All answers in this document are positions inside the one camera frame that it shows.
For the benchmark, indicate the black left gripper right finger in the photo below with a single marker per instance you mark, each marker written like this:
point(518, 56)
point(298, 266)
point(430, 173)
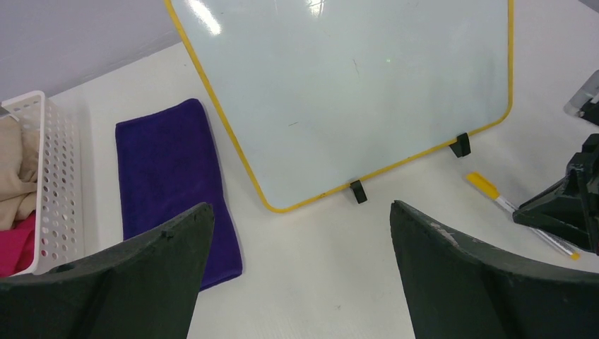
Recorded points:
point(457, 286)

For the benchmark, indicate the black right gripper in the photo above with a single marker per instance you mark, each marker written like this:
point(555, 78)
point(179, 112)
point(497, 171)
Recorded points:
point(573, 201)

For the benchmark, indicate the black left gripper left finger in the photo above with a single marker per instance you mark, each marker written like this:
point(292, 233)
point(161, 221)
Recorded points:
point(144, 287)

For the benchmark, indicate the white marker pen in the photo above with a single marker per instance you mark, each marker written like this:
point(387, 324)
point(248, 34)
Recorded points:
point(534, 222)

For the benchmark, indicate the yellow framed whiteboard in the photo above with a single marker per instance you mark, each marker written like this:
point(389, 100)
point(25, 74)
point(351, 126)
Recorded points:
point(316, 95)

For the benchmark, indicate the yellow marker cap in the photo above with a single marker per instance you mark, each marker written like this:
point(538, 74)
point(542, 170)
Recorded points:
point(483, 185)

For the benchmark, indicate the white plastic basket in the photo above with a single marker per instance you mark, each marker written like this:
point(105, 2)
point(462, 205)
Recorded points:
point(59, 234)

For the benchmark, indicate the purple towel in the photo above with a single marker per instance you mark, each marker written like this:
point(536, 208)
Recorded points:
point(167, 163)

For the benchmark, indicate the pink cloth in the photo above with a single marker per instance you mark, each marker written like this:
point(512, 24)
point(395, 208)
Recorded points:
point(18, 247)

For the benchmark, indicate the beige cloth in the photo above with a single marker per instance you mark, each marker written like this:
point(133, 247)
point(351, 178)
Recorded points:
point(19, 171)

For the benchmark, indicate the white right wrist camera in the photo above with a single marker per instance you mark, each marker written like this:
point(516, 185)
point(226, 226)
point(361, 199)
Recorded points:
point(584, 103)

